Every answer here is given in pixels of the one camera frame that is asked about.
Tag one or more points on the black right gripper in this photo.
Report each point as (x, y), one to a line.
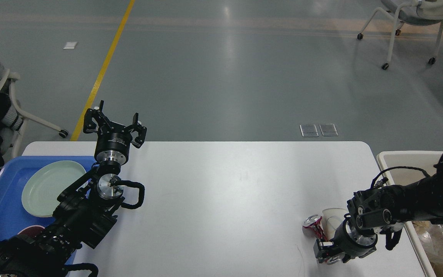
(347, 243)

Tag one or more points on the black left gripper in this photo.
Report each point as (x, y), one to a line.
(113, 139)

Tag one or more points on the red snack wrapper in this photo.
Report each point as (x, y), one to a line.
(313, 223)

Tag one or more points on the white paper cup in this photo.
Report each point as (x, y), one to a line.
(331, 219)

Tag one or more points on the mint green plate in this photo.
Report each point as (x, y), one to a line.
(40, 193)

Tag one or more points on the aluminium foil tray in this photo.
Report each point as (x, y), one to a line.
(431, 239)

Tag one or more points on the pink mug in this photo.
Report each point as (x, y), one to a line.
(32, 231)

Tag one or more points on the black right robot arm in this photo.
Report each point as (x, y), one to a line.
(383, 210)

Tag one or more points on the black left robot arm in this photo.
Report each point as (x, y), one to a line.
(85, 210)

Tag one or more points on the crumpled brown paper ball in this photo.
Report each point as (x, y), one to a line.
(421, 227)

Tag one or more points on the beige plastic bin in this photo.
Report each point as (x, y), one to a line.
(418, 159)

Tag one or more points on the white office chair left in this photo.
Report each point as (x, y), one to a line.
(12, 140)

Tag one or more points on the right floor outlet plate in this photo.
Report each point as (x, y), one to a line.
(328, 130)

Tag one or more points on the floor outlet plate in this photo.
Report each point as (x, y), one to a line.
(328, 130)
(309, 130)

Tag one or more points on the left floor outlet plate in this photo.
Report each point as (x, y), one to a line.
(309, 130)

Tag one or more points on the blue plastic tray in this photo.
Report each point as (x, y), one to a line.
(13, 178)

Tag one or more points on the grey office chair right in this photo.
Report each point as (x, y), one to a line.
(410, 12)

